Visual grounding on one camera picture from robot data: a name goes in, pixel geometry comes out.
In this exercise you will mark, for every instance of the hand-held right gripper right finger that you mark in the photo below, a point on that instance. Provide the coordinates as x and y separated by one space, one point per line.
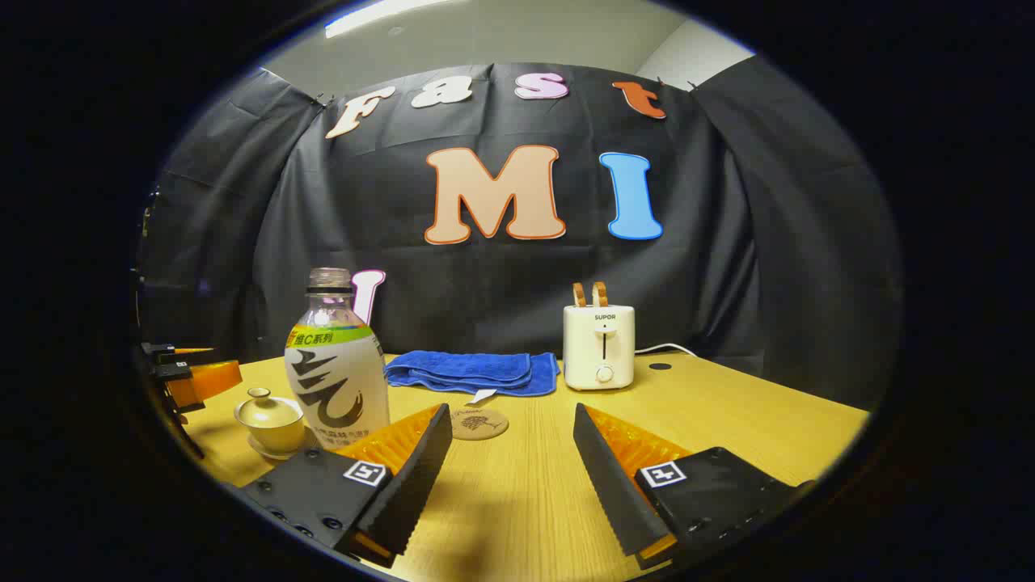
610 493

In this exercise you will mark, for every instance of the clear water bottle white label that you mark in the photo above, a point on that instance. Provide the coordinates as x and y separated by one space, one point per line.
335 380

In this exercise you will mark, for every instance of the black backdrop cloth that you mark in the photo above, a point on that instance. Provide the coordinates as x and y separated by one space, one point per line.
501 291

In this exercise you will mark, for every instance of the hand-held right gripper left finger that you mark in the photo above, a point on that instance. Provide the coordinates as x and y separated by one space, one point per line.
420 485

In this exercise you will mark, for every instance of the blue folded towel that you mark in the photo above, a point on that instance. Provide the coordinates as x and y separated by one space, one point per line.
469 370

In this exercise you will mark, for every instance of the round brown coaster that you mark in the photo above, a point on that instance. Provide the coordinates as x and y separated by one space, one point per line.
479 423

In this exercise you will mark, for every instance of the white toaster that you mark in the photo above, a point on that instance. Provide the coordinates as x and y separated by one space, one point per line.
598 347

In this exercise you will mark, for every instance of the cream saucer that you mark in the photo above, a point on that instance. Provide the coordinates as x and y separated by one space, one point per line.
303 451

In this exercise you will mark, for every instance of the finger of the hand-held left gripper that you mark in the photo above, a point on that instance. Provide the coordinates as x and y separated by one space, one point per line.
160 351
212 381

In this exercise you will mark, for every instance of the cream teacup lid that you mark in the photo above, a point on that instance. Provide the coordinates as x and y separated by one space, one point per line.
268 411

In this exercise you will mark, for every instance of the toast slice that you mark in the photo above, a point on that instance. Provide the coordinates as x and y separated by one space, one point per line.
599 294
579 295

